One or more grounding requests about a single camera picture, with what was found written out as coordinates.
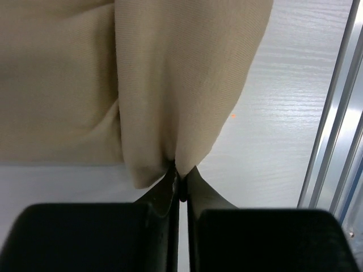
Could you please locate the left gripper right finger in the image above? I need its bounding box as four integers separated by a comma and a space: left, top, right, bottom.
180, 168, 358, 272

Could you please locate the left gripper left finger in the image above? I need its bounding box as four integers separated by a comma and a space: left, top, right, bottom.
1, 166, 179, 271

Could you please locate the aluminium front rail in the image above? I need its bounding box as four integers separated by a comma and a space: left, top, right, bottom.
297, 1, 362, 237

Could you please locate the beige t shirt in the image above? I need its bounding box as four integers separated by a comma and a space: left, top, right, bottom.
1, 1, 273, 188

